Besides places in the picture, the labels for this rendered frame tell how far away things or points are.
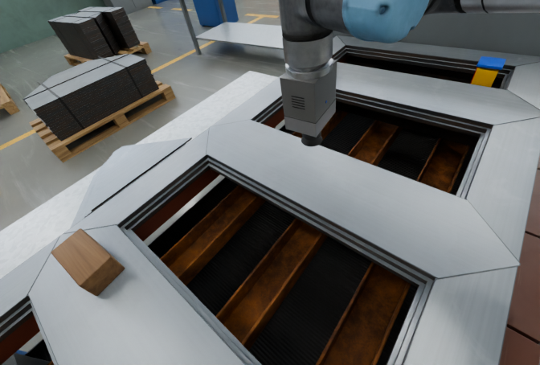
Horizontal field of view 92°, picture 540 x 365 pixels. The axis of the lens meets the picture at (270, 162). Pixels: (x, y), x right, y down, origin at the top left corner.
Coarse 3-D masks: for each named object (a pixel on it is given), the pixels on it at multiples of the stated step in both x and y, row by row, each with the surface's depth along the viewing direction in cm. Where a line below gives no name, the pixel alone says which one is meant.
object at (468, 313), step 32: (416, 64) 95; (448, 64) 89; (352, 96) 82; (448, 128) 68; (480, 128) 64; (160, 192) 63; (256, 192) 61; (128, 224) 58; (320, 224) 52; (384, 256) 45; (448, 288) 39; (480, 288) 38; (512, 288) 38; (0, 320) 46; (416, 320) 38; (448, 320) 36; (480, 320) 36; (416, 352) 34; (448, 352) 34; (480, 352) 33
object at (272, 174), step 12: (288, 144) 68; (300, 144) 67; (276, 156) 65; (288, 156) 65; (300, 156) 64; (264, 168) 63; (276, 168) 62; (288, 168) 62; (264, 180) 60; (276, 180) 60
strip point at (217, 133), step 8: (248, 120) 79; (216, 128) 78; (224, 128) 78; (232, 128) 77; (208, 136) 76; (216, 136) 76; (224, 136) 75; (208, 144) 73; (216, 144) 73; (208, 152) 71
